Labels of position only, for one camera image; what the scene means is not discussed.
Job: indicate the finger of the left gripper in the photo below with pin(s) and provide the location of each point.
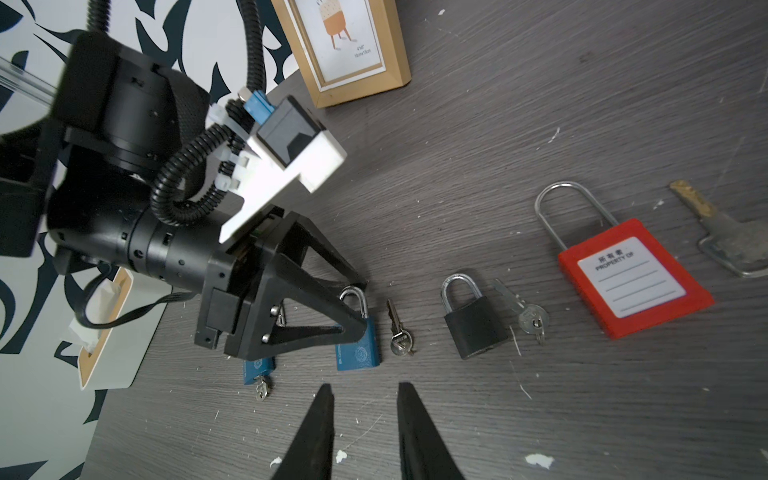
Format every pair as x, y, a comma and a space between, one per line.
258, 336
303, 235

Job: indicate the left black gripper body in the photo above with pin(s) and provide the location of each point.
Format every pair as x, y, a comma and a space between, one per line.
230, 285

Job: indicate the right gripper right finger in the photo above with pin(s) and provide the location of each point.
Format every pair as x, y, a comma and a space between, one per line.
423, 453

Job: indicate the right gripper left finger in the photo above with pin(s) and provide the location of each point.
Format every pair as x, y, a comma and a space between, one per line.
310, 453

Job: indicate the blue padlock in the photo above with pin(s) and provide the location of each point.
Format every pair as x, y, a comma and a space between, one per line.
363, 354
257, 374

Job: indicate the small black padlock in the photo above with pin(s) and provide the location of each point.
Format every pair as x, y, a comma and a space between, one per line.
475, 327

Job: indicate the red padlock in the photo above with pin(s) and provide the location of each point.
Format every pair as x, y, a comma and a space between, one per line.
629, 281

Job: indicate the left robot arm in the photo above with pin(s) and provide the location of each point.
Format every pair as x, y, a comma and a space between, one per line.
135, 167

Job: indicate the blue padlock key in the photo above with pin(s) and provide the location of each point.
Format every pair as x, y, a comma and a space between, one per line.
402, 342

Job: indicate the black padlock key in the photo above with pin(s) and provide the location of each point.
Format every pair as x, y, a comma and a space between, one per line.
532, 318

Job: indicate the red padlock key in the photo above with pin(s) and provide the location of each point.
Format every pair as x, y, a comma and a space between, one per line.
740, 247

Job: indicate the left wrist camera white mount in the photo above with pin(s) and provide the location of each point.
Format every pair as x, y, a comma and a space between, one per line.
287, 143

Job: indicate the wooden picture frame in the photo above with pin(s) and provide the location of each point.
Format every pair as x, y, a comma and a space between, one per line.
345, 49

